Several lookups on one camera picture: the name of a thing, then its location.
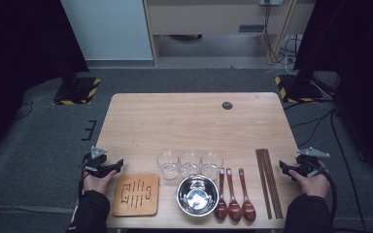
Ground thin black floor cable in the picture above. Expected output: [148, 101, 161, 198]
[14, 101, 34, 120]

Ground dark curtain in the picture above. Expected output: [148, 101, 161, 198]
[292, 0, 373, 183]
[0, 0, 90, 163]

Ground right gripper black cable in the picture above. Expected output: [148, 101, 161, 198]
[317, 161, 338, 224]

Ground white cables on floor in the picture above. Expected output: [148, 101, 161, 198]
[280, 37, 302, 76]

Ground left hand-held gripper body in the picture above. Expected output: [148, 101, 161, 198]
[83, 145, 111, 179]

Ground red-brown wooden spoon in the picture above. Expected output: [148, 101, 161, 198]
[238, 168, 257, 223]
[225, 168, 243, 223]
[214, 167, 228, 222]

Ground steel bowl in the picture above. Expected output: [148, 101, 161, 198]
[176, 174, 220, 217]

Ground person's right hand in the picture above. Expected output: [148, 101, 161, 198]
[288, 160, 331, 199]

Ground thick black floor cable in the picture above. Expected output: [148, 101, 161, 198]
[329, 109, 368, 233]

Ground person's left hand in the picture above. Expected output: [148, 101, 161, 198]
[83, 170, 118, 195]

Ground clear drinking glass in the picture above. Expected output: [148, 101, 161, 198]
[179, 150, 202, 181]
[200, 150, 224, 182]
[156, 150, 180, 181]

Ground hanging black cables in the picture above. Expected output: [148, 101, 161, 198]
[262, 3, 283, 64]

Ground black stand with striped base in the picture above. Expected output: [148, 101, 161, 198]
[52, 61, 101, 106]
[274, 69, 325, 105]

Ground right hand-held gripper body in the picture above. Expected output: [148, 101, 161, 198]
[295, 147, 331, 179]

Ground white power strip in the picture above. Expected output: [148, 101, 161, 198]
[258, 0, 285, 7]

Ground white cabinet panel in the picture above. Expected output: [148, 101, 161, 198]
[59, 0, 153, 61]

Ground bundle of wooden chopsticks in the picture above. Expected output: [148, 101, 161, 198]
[254, 148, 285, 220]

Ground beige wooden cabinet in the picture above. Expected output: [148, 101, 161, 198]
[142, 0, 317, 66]

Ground cut-out wooden coaster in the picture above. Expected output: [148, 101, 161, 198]
[112, 173, 160, 217]

